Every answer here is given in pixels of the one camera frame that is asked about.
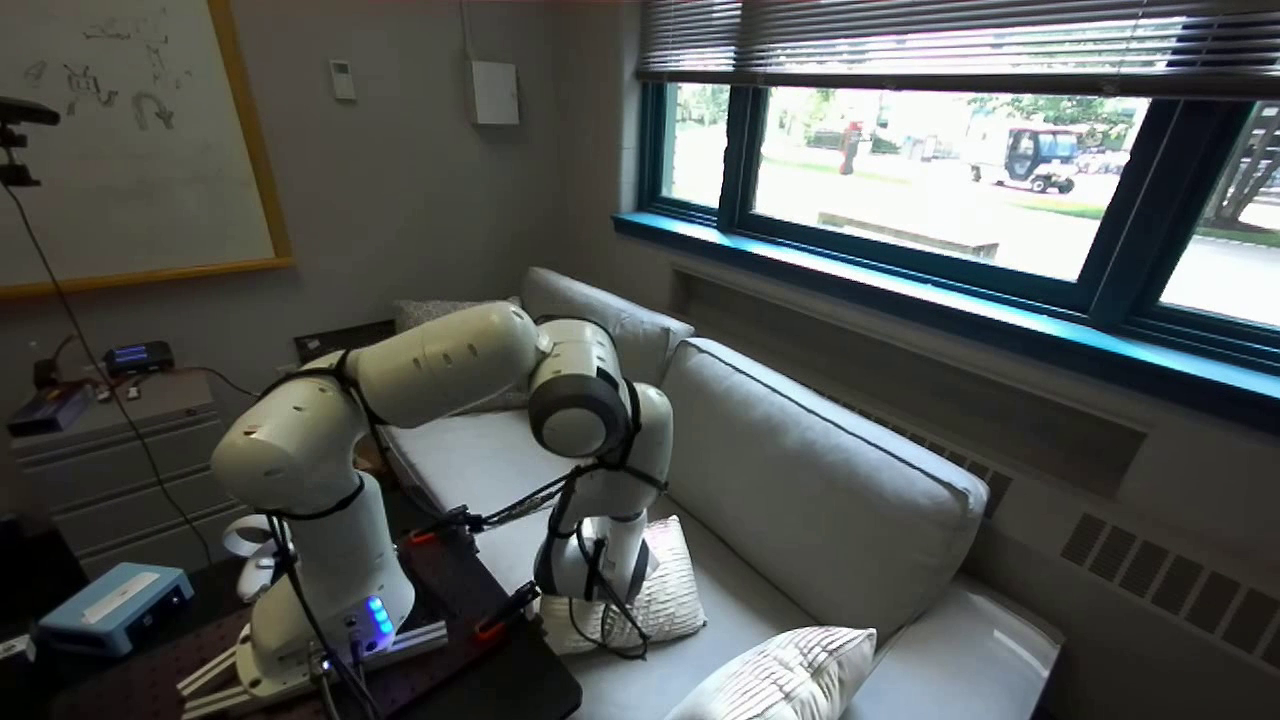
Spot grey drawer cabinet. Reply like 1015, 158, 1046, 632
2, 369, 254, 575

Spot teal framed window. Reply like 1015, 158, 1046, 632
612, 72, 1280, 405

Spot white cup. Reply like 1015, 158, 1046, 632
215, 511, 290, 605

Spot small black device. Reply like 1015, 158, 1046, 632
99, 341, 179, 380

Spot cream pleated cushion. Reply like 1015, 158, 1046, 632
663, 621, 883, 720
536, 511, 710, 660

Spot grey lattice patterned cushion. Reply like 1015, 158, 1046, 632
393, 293, 517, 335

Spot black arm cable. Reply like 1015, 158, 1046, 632
254, 349, 663, 673

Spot radiator vent grille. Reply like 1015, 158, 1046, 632
1056, 508, 1280, 673

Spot dark window blinds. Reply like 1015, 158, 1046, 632
634, 0, 1280, 98

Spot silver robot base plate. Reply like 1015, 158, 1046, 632
175, 616, 452, 713

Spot dark vehicle outside window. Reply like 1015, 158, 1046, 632
998, 125, 1082, 194

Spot black camera on stand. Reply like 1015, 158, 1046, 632
0, 91, 62, 193

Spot dark flat box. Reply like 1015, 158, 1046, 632
2, 380, 104, 440

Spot black robot table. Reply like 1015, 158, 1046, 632
0, 511, 584, 720

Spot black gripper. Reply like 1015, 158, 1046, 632
562, 572, 652, 649

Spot white wall thermostat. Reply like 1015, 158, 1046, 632
322, 51, 361, 108

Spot grey fabric sofa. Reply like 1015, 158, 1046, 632
365, 260, 1073, 720

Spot orange black bar clamp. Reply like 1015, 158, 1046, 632
477, 575, 544, 649
397, 500, 477, 552

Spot light blue box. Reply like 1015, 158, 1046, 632
34, 554, 194, 660

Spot wood framed whiteboard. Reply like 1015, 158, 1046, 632
0, 0, 294, 302

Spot white wall box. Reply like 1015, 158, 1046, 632
463, 51, 526, 130

